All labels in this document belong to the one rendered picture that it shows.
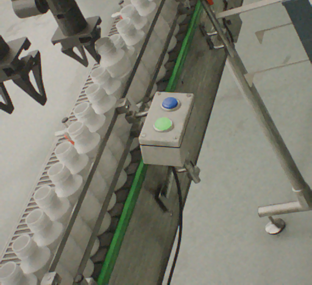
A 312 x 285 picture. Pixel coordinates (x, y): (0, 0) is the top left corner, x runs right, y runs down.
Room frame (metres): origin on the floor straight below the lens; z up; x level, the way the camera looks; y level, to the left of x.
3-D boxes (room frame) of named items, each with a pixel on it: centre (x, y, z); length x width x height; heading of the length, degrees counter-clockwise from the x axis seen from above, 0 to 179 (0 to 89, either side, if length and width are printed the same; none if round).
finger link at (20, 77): (1.08, 0.13, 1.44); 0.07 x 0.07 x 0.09; 56
